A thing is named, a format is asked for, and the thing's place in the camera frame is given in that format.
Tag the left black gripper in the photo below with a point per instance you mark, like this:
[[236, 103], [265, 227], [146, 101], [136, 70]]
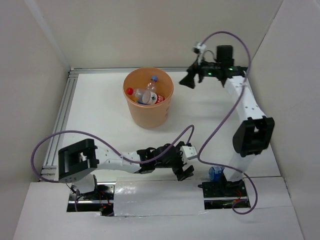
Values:
[[177, 169]]

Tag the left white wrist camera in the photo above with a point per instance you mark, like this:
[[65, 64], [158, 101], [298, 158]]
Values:
[[188, 153]]

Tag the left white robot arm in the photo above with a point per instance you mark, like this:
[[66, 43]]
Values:
[[77, 161]]

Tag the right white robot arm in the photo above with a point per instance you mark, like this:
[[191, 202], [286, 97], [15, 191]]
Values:
[[255, 130]]

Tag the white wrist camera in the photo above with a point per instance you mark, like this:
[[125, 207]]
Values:
[[188, 153], [199, 48]]

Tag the orange plastic bin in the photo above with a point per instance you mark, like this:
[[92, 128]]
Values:
[[149, 116]]

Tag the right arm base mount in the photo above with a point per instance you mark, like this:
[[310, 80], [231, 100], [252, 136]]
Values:
[[222, 195]]

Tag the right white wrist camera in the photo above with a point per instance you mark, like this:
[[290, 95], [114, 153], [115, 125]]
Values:
[[199, 48]]

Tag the blue label bottle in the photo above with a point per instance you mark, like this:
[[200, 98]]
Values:
[[215, 173]]

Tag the clear bottle blue cap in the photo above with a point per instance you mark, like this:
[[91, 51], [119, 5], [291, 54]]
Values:
[[149, 96]]

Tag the clear bottle red label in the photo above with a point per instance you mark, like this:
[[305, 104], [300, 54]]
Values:
[[135, 94]]

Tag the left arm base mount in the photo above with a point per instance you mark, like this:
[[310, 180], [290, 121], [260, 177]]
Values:
[[101, 200]]

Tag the aluminium frame rail left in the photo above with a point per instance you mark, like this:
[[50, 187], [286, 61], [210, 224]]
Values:
[[50, 163]]

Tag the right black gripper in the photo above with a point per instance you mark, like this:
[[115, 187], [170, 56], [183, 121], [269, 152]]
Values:
[[188, 80]]

